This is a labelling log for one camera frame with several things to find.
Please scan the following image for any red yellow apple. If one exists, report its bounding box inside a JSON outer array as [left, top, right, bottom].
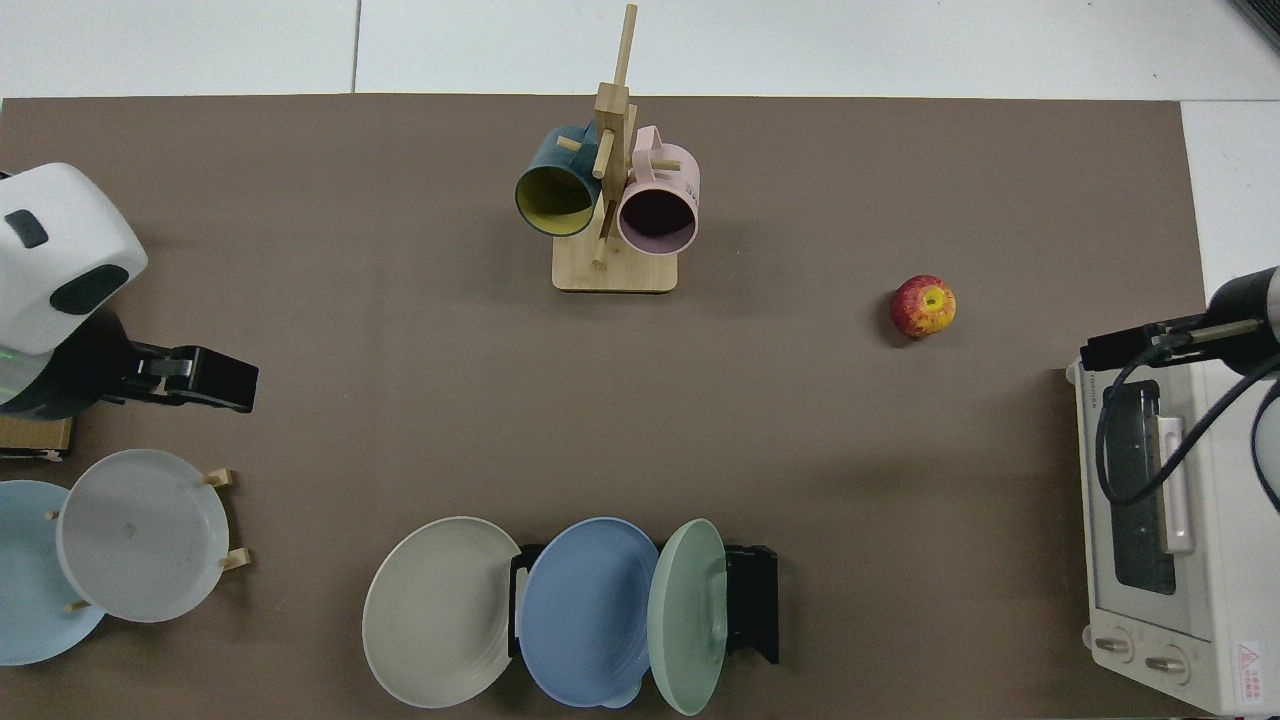
[[890, 275, 957, 339]]

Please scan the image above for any dark teal mug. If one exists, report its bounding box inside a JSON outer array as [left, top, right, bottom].
[[515, 123, 604, 238]]

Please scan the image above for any wooden plate rack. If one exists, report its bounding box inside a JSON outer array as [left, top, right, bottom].
[[45, 466, 251, 615]]

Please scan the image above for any beige plate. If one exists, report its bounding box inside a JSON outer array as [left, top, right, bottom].
[[362, 516, 523, 709]]

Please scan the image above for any light blue plate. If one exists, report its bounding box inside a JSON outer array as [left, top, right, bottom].
[[0, 480, 106, 667]]

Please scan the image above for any pink mug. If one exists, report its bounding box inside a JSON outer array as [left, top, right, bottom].
[[616, 125, 701, 257]]

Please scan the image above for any wooden mug stand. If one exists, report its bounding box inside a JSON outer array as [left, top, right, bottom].
[[552, 3, 681, 294]]

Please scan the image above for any green plate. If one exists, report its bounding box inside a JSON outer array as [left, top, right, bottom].
[[647, 518, 729, 717]]

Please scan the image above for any grey plate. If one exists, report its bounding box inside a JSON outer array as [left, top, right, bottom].
[[56, 449, 230, 623]]

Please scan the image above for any pale toaster oven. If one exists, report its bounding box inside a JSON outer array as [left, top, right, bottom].
[[1065, 333, 1280, 717]]

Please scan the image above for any black dish rack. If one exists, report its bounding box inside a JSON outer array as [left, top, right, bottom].
[[508, 543, 780, 666]]

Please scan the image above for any brown table cloth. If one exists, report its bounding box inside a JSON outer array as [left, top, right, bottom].
[[0, 95, 1211, 720]]

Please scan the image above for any dark grey slanted object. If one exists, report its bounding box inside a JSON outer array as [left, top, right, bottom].
[[1233, 0, 1280, 53]]

